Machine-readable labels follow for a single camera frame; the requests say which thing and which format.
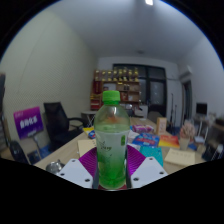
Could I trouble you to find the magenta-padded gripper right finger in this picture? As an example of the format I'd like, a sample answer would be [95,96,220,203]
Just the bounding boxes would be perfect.
[126,144,169,189]

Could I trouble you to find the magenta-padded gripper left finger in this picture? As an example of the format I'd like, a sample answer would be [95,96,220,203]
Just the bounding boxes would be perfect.
[56,147,98,189]

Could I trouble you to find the green drink bottle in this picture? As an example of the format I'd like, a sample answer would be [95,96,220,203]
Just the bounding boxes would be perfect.
[93,90,131,190]

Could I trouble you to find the teal book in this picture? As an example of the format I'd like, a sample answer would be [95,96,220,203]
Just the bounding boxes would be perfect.
[138,145,165,168]

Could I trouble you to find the small steel cup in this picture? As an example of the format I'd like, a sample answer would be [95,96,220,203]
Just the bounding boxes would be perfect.
[45,159,66,175]

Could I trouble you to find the flat round red coaster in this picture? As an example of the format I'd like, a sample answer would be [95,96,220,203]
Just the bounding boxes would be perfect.
[98,184,129,192]

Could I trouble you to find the tan notebook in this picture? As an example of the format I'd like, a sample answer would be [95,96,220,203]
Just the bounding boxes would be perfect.
[77,138,98,158]

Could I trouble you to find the blue printed book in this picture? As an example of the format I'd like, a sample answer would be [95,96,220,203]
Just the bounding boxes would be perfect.
[132,132,160,148]

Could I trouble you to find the pale yellow notepad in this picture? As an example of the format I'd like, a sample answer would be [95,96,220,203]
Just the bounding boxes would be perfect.
[163,147,197,168]

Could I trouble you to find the orange book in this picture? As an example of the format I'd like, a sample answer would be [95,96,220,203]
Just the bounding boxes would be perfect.
[157,134,181,149]

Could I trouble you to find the white paper booklet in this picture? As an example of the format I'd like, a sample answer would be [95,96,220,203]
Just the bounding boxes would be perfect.
[127,129,141,144]

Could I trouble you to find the pink flat box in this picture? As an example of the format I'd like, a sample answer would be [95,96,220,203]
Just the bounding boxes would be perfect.
[131,124,155,134]

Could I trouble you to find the small orange upright box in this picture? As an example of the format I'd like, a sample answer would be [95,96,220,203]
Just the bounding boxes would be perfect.
[155,116,168,136]

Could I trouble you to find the pink flowers in white pot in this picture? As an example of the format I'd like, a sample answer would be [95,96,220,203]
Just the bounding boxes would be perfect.
[179,120,196,151]

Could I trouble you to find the black office chair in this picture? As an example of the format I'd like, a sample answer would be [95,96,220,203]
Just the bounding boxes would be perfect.
[43,101,88,148]

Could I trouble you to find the small round white table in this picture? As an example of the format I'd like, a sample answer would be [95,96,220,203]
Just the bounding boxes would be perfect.
[80,110,98,128]

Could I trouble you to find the black chair back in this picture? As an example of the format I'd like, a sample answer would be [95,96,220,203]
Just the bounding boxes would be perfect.
[8,139,31,165]

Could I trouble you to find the black tripod stand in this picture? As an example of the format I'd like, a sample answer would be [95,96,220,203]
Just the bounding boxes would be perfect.
[168,93,179,134]

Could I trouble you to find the purple sign board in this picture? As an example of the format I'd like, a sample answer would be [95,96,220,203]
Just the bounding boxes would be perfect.
[13,106,45,140]

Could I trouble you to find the computer monitor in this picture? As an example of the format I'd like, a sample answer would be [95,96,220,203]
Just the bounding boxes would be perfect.
[195,102,209,117]

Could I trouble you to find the shelf unit with trophies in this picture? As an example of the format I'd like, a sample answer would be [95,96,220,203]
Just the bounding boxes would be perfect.
[89,67,142,111]

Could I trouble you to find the white air conditioner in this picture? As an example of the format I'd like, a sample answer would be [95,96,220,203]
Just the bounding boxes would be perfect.
[178,64,194,83]

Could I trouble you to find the dark cabinet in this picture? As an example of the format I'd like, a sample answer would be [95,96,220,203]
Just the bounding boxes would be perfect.
[0,73,6,114]

